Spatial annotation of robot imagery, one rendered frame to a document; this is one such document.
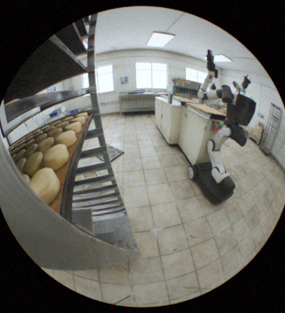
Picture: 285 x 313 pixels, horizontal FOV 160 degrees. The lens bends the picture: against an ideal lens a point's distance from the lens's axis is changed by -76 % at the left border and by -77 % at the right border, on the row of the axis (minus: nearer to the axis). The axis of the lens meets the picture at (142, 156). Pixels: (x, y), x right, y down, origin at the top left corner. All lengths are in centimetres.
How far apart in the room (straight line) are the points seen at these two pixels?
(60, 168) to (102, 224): 95
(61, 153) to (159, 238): 109
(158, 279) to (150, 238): 49
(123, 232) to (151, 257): 37
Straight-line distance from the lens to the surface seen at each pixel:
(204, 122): 137
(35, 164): 20
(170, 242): 116
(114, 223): 106
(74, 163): 15
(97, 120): 46
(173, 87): 181
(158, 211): 124
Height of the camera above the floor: 113
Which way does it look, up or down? 37 degrees down
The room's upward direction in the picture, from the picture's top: 2 degrees counter-clockwise
